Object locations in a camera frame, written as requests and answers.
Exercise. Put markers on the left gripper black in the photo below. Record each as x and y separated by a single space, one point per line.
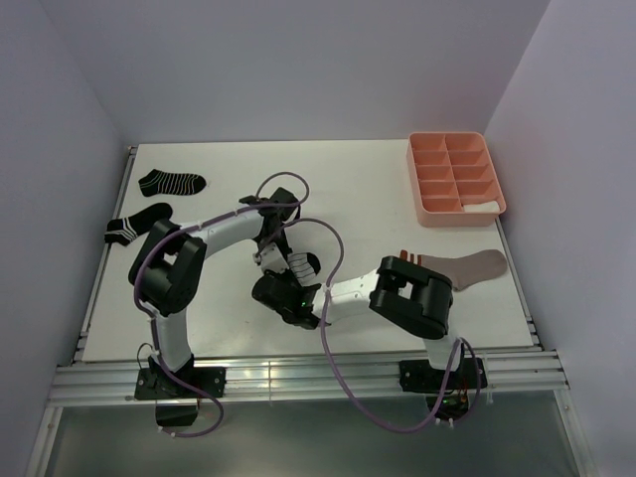
284 246

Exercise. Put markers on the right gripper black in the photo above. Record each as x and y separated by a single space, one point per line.
282 272

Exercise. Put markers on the white sock black toe heel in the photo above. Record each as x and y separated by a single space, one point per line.
305 266

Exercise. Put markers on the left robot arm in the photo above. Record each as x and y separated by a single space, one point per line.
166 272

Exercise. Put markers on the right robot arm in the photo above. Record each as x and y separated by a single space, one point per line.
414 298

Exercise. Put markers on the black sock thin white stripes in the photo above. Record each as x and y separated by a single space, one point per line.
158 182

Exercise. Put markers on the black sock white cuff stripes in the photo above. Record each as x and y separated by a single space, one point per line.
126 230

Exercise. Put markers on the pink divided organizer tray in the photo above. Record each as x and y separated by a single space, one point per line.
446 171

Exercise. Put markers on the taupe sock red cuff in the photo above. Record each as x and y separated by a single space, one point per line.
463 271

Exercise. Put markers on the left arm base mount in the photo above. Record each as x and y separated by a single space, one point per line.
154 384

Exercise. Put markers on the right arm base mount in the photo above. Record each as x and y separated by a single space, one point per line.
418 376

